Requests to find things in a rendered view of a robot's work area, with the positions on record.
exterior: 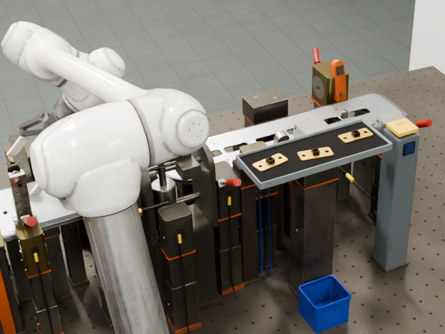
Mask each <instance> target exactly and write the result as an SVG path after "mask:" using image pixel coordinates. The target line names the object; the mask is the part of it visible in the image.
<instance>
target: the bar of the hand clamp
mask: <svg viewBox="0 0 445 334"><path fill-rule="evenodd" d="M7 171H8V177H9V183H10V187H11V193H12V197H13V203H14V206H15V212H16V216H17V220H18V222H19V227H23V224H22V220H21V217H22V216H25V215H28V216H31V217H32V209H31V205H30V198H29V194H28V188H27V183H26V176H25V173H24V171H23V169H21V170H20V167H19V165H18V164H12V165H10V166H9V167H8V168H7Z"/></svg>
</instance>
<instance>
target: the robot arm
mask: <svg viewBox="0 0 445 334"><path fill-rule="evenodd" d="M1 46H2V49H3V53H4V54H5V55H6V57H8V59H9V60H10V61H11V62H12V63H13V64H14V65H16V66H18V67H19V68H20V69H22V70H23V71H24V72H26V73H27V74H29V75H31V76H33V77H34V78H36V79H38V80H41V81H43V82H47V83H50V84H52V85H54V86H56V87H58V88H59V89H61V90H62V91H63V94H62V96H61V97H60V98H59V100H57V102H56V103H55V105H54V110H53V112H52V113H51V114H49V113H45V112H40V113H39V114H38V115H37V116H36V117H34V118H31V119H29V120H27V121H25V122H23V123H20V124H18V125H17V127H18V129H19V130H20V132H19V135H18V137H17V138H16V139H15V141H14V145H13V146H12V147H11V149H10V150H9V151H8V153H7V156H16V155H17V154H18V153H19V152H20V150H21V149H22V148H23V146H24V145H25V144H26V143H27V141H28V140H29V137H27V136H35V135H38V136H37V138H36V139H35V141H34V142H33V143H32V144H31V146H30V161H31V165H32V171H33V173H34V177H35V180H36V183H37V184H36V185H35V187H34V188H33V189H32V190H31V192H30V193H29V194H30V195H40V193H41V192H42V191H44V192H45V193H46V194H48V195H50V196H52V197H56V198H63V197H65V198H66V199H67V200H68V202H69V203H70V205H71V207H72V208H73V210H74V211H76V212H77V213H78V214H79V215H81V216H83V220H84V223H85V228H86V231H87V235H88V238H89V242H90V245H91V250H92V253H93V257H94V260H95V264H96V267H97V271H98V274H99V279H100V281H101V286H102V289H103V291H104V293H105V298H106V301H107V305H108V308H109V313H110V315H111V319H112V322H113V327H114V330H115V334H170V332H169V329H168V324H167V321H166V317H165V313H164V309H163V305H162V301H161V297H160V293H159V289H158V285H157V281H156V277H155V274H154V269H153V266H152V261H151V258H150V253H149V250H148V245H147V242H146V237H145V234H144V229H143V226H142V222H141V218H140V214H139V210H138V206H137V202H136V201H137V199H138V196H139V193H140V182H141V176H142V173H141V171H143V170H145V169H147V168H151V167H153V166H156V165H159V164H161V163H164V162H167V161H168V160H172V159H174V158H177V157H178V156H179V155H180V156H185V155H188V154H191V153H193V152H196V151H197V150H199V149H200V148H201V147H202V146H203V145H204V144H205V143H206V141H207V139H208V137H209V133H210V129H209V122H208V119H207V116H206V111H205V109H204V108H203V106H202V105H201V104H200V103H199V102H198V101H197V100H196V99H195V98H193V97H191V96H190V95H188V94H186V93H184V92H181V91H178V90H175V89H162V88H158V89H151V90H145V89H141V88H139V87H136V86H135V85H132V84H130V83H128V82H126V81H124V80H123V78H124V74H125V64H124V61H123V59H122V58H121V57H120V56H119V55H118V54H117V53H116V52H115V51H114V50H111V49H110V48H106V47H105V48H100V49H97V50H94V51H93V52H92V53H91V54H86V53H83V52H80V51H78V50H76V49H75V48H73V47H72V46H70V44H69V43H68V42H67V41H66V40H64V39H63V38H62V37H61V36H58V35H57V34H56V33H54V32H52V31H50V30H48V29H47V28H42V27H40V26H38V25H36V24H33V23H28V22H23V21H19V22H17V23H13V24H12V25H11V26H10V28H9V29H8V31H7V33H6V35H5V37H4V39H3V40H2V42H1ZM42 122H44V128H43V129H37V130H29V131H28V130H27V129H28V128H31V127H33V126H35V125H37V124H40V123H42Z"/></svg>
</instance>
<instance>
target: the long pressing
mask: <svg viewBox="0 0 445 334"><path fill-rule="evenodd" d="M335 109H337V110H335ZM343 109H346V110H347V111H348V114H349V113H353V112H355V111H360V110H362V109H367V110H368V111H369V112H370V113H367V114H364V115H360V116H357V117H350V116H349V115H348V118H345V119H341V118H340V116H341V111H342V110H343ZM392 110H396V111H398V112H399V113H400V114H402V115H403V116H404V117H406V118H407V114H406V113H405V112H404V111H403V110H402V109H400V108H399V107H398V106H396V105H395V104H394V103H392V102H391V101H390V100H388V99H387V98H386V97H385V96H383V95H381V94H378V93H368V94H365V95H361V96H357V97H353V98H350V99H346V100H344V101H339V102H336V103H331V104H329V105H325V106H322V107H317V108H314V109H310V110H307V111H303V112H300V113H296V114H293V115H288V116H286V117H281V118H278V119H274V120H271V121H267V122H264V123H260V124H257V125H252V126H249V127H245V128H242V129H238V130H235V131H231V132H228V133H223V134H221V135H217V136H213V137H209V138H208V139H207V141H206V144H207V146H208V147H209V148H210V150H211V152H214V151H219V152H220V153H221V154H222V155H220V156H216V157H213V158H214V161H215V163H216V162H220V161H223V160H225V161H227V162H228V163H229V164H230V165H231V166H232V160H234V159H236V155H237V154H239V153H240V150H237V151H234V152H226V151H225V150H224V149H225V148H228V147H232V146H236V145H239V144H243V143H246V144H251V143H254V142H257V141H256V140H257V139H261V138H264V137H268V136H271V135H275V134H276V133H277V132H279V131H285V132H286V133H287V135H288V136H289V140H290V139H293V135H290V134H289V133H288V131H289V130H292V129H293V128H294V122H296V121H300V120H303V119H307V118H309V117H314V116H317V115H318V116H319V117H320V118H321V119H322V120H327V119H331V118H335V117H337V118H339V119H340V121H339V122H336V123H332V124H329V125H330V126H331V127H335V126H339V125H343V124H345V123H349V122H352V121H357V120H359V119H364V120H365V121H366V122H367V123H369V124H370V125H371V126H372V127H373V128H375V117H376V115H378V114H381V113H385V112H388V111H392ZM213 143H215V144H213ZM166 178H169V179H172V180H173V181H174V182H177V183H181V184H193V182H192V180H188V181H185V182H184V181H183V180H182V179H181V177H180V176H179V174H178V173H177V172H176V171H175V170H172V171H169V172H166ZM36 184H37V183H36V180H33V181H31V182H27V188H28V194H29V193H30V192H31V190H32V189H33V188H34V187H35V185H36ZM29 198H30V205H31V209H32V211H35V213H36V216H37V219H38V222H39V223H40V227H41V229H42V231H45V230H47V229H51V228H55V227H58V226H61V225H65V224H68V223H72V222H74V221H79V220H81V219H83V216H81V215H79V214H78V213H77V212H76V211H74V210H73V208H72V207H71V205H70V203H69V202H68V200H66V199H64V200H60V199H58V198H56V197H52V196H50V195H48V194H46V193H45V192H44V191H42V192H41V193H40V195H30V194H29ZM4 211H7V212H8V213H7V214H3V213H4ZM15 216H16V212H15V206H14V203H13V197H12V193H11V187H9V188H4V189H2V190H0V228H1V233H2V236H3V241H4V242H7V241H11V240H14V239H17V236H16V233H15V225H14V223H13V217H15Z"/></svg>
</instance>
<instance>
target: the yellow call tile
mask: <svg viewBox="0 0 445 334"><path fill-rule="evenodd" d="M386 127H387V128H388V129H389V130H390V131H392V132H393V133H395V134H396V135H397V136H398V137H402V136H405V135H409V134H412V133H415V132H418V131H419V128H418V127H417V126H415V125H414V124H412V123H411V122H410V121H409V120H408V119H406V118H403V119H399V120H396V121H392V122H390V123H387V124H386Z"/></svg>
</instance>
